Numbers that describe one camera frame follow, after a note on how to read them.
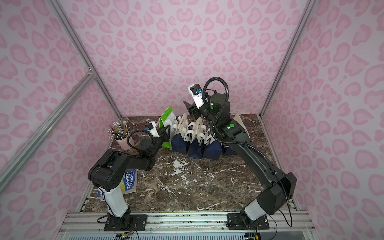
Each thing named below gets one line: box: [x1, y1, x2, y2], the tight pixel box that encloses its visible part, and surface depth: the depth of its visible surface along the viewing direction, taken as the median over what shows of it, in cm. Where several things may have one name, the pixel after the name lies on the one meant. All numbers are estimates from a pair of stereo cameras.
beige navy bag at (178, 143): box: [171, 112, 189, 155], surface depth 88 cm
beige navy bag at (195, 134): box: [183, 117, 207, 160], surface depth 85 cm
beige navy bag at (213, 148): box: [202, 132, 223, 161], surface depth 88 cm
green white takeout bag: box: [159, 106, 178, 150], surface depth 88 cm
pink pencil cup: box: [107, 121, 135, 150], surface depth 94 cm
